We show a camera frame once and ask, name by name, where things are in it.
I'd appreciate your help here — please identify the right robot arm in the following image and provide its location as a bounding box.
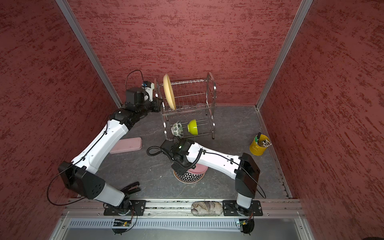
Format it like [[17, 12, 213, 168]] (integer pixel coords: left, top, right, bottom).
[[159, 139, 261, 210]]

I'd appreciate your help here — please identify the aluminium front rail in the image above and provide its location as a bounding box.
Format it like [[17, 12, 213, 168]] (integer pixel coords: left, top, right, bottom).
[[60, 198, 307, 219]]

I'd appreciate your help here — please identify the patterned orange-rim plate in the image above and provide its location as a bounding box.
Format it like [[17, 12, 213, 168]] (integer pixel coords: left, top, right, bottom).
[[173, 171, 205, 184]]

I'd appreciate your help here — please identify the green leaf pattern bowl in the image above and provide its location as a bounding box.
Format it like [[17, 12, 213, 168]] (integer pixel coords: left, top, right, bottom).
[[171, 121, 184, 138]]

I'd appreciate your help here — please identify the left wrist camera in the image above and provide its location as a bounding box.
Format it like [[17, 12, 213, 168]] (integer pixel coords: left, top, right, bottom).
[[142, 81, 155, 102]]

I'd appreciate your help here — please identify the lime green bowl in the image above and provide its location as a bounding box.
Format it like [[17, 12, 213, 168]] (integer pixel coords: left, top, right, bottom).
[[187, 119, 199, 136]]

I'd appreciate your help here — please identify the yellow bear plate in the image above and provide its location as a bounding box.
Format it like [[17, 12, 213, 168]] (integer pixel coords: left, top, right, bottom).
[[163, 74, 176, 110]]

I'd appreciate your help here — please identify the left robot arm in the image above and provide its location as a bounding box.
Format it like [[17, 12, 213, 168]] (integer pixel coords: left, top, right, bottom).
[[58, 85, 162, 210]]

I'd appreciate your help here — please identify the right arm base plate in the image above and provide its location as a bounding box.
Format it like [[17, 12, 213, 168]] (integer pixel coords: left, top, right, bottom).
[[222, 200, 263, 217]]

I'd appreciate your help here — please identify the grey marbled stone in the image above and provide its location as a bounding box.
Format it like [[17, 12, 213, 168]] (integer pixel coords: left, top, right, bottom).
[[191, 201, 223, 217]]

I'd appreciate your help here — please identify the chrome two-tier dish rack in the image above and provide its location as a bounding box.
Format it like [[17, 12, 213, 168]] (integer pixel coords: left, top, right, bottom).
[[155, 72, 217, 140]]

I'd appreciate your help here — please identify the pink plate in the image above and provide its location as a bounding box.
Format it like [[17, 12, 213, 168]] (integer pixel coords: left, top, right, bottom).
[[189, 164, 209, 175]]

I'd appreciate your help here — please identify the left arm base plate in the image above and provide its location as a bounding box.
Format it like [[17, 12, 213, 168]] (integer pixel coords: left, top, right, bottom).
[[103, 200, 147, 217]]

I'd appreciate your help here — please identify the yellow pencil cup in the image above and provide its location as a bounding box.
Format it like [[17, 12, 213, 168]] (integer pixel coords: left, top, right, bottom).
[[249, 133, 272, 156]]

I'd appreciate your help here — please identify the black clip tool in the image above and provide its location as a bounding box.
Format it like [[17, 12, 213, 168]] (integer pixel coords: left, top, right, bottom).
[[121, 182, 141, 195]]

